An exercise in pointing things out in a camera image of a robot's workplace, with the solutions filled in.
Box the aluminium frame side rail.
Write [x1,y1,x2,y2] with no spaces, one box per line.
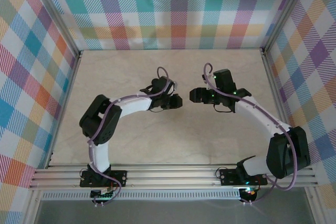
[44,50,83,168]
[261,48,320,185]

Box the green circuit board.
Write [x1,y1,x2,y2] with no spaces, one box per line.
[90,187,116,200]

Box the circuit board with lit leds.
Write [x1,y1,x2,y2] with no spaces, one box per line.
[240,187,259,199]

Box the grey slotted cable duct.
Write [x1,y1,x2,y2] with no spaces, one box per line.
[41,188,242,200]

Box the aluminium frame post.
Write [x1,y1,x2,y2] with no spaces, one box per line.
[25,0,82,59]
[262,0,316,56]

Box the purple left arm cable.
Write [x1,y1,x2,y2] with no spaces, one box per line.
[88,66,178,206]

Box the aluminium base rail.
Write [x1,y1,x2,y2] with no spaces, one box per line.
[28,165,318,189]

